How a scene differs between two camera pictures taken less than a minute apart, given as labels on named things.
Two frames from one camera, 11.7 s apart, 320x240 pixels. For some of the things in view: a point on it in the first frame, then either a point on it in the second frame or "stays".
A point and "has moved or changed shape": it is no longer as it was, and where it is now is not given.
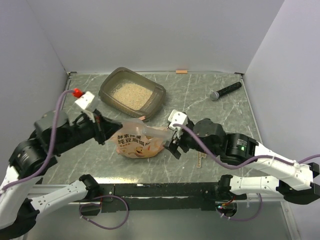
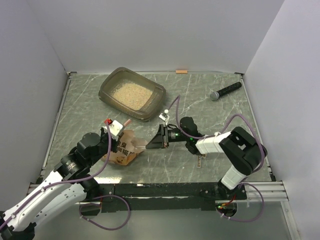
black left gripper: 104,128 -> 115,144
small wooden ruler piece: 199,155 stays
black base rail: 157,196 stays
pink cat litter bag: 139,140 has moved or changed shape
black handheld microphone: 215,95 stays
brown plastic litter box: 124,90 stays
